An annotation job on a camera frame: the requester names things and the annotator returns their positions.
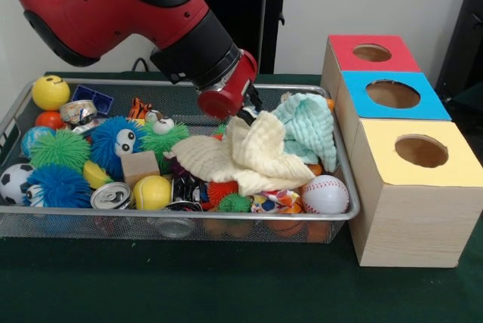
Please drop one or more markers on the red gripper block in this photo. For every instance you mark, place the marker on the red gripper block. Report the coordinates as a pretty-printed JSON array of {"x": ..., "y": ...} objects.
[{"x": 222, "y": 102}]

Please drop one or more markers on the cream waffle cloth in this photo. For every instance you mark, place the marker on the cream waffle cloth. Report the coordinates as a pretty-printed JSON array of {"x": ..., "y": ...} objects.
[{"x": 249, "y": 153}]

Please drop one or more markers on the mint waffle cloth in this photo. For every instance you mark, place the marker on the mint waffle cloth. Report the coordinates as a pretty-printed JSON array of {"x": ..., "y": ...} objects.
[{"x": 309, "y": 127}]

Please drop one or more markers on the blue spiky googly-eyed ball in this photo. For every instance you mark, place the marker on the blue spiky googly-eyed ball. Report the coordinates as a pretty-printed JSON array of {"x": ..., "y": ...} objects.
[
  {"x": 60, "y": 187},
  {"x": 105, "y": 142}
]

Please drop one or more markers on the crushed printed soda can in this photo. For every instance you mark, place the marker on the crushed printed soda can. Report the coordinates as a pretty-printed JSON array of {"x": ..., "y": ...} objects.
[{"x": 79, "y": 111}]

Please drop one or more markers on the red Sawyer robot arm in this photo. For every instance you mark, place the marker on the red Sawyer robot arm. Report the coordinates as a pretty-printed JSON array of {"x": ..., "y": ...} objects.
[{"x": 113, "y": 10}]

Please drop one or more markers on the shallow clear mesh bin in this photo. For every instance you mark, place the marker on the shallow clear mesh bin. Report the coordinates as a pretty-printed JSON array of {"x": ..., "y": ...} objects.
[{"x": 151, "y": 228}]

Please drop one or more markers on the wooden three-hole box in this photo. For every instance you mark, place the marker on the wooden three-hole box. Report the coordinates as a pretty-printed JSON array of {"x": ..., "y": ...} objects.
[{"x": 415, "y": 221}]

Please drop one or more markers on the white baseball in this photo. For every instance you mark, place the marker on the white baseball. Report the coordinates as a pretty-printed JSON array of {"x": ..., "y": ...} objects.
[{"x": 325, "y": 194}]

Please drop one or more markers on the yellow tennis ball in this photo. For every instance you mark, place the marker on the yellow tennis ball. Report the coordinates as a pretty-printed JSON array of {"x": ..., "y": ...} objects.
[{"x": 152, "y": 192}]

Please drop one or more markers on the silver-top soda can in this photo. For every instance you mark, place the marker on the silver-top soda can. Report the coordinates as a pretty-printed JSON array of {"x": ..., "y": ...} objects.
[{"x": 111, "y": 196}]

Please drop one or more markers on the dark green tablecloth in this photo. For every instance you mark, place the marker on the dark green tablecloth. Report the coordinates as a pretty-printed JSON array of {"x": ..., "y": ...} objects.
[
  {"x": 471, "y": 98},
  {"x": 226, "y": 289}
]

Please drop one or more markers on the black floor stand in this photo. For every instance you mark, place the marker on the black floor stand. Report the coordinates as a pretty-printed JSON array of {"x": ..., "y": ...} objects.
[{"x": 468, "y": 36}]

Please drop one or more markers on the black-and-white soccer ball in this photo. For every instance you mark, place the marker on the black-and-white soccer ball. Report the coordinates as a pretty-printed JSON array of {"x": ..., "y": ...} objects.
[{"x": 9, "y": 183}]

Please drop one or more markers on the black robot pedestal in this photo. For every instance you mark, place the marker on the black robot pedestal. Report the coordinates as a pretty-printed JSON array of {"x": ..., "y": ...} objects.
[{"x": 256, "y": 17}]

